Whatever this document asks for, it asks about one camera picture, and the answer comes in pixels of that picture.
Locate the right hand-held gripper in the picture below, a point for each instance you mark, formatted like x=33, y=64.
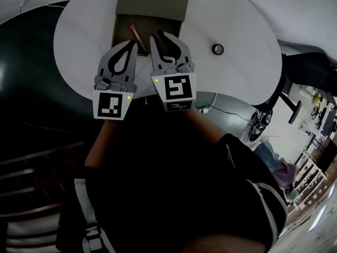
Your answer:
x=177, y=88

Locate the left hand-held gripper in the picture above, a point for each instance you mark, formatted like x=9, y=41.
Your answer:
x=109, y=107

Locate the pink makeup brush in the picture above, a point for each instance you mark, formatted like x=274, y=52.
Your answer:
x=135, y=33

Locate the round black makeup compact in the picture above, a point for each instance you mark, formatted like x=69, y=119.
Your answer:
x=217, y=49

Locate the brown cardboard box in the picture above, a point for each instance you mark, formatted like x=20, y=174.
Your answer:
x=155, y=1

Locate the person's right forearm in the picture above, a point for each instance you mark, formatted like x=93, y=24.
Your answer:
x=205, y=126

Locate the person's left forearm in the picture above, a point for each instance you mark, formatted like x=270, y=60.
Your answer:
x=98, y=144

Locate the black and white floor device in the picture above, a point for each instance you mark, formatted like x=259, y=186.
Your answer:
x=259, y=125

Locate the person's black shirt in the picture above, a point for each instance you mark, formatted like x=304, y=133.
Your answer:
x=168, y=183

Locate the black table leg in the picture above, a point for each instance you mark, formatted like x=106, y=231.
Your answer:
x=291, y=107

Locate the dark wooden slatted bench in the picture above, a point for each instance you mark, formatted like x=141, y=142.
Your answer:
x=34, y=173

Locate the black desk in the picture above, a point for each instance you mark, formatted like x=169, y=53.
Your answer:
x=310, y=70

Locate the white shelf rack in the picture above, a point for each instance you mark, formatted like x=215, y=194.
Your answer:
x=308, y=178

